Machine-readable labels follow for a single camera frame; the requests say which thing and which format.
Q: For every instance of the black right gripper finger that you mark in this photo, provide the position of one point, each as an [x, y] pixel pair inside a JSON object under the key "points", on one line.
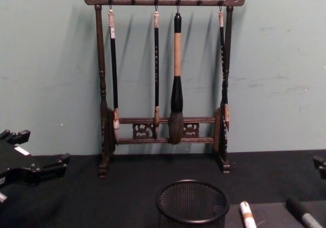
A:
{"points": [[321, 165]]}

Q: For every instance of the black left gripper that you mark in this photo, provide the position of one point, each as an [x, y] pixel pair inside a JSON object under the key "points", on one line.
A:
{"points": [[14, 167]]}

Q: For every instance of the black and grey marker pen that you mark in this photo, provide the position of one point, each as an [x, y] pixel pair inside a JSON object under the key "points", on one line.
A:
{"points": [[303, 214]]}

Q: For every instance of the dark grey mat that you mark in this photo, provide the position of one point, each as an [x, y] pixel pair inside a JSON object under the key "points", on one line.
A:
{"points": [[272, 215]]}

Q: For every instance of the black table cloth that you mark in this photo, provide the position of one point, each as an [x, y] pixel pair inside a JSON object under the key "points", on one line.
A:
{"points": [[102, 202]]}

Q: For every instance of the white marker pen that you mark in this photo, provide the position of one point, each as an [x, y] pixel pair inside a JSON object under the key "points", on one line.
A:
{"points": [[247, 214]]}

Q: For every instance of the thin black brush, white label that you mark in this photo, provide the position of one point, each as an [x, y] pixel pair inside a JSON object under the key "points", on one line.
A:
{"points": [[113, 67]]}

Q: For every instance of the black mesh pen cup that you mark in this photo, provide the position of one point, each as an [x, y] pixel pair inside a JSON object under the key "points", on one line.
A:
{"points": [[193, 202]]}

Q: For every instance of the thin black brush, brown tip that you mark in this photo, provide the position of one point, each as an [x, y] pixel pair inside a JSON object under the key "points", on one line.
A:
{"points": [[223, 60]]}

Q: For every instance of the thin black calligraphy brush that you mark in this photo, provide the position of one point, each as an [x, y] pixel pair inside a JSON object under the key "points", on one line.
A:
{"points": [[156, 65]]}

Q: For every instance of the carved dark wooden brush rack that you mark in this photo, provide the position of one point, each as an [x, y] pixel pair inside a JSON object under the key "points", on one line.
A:
{"points": [[163, 1]]}

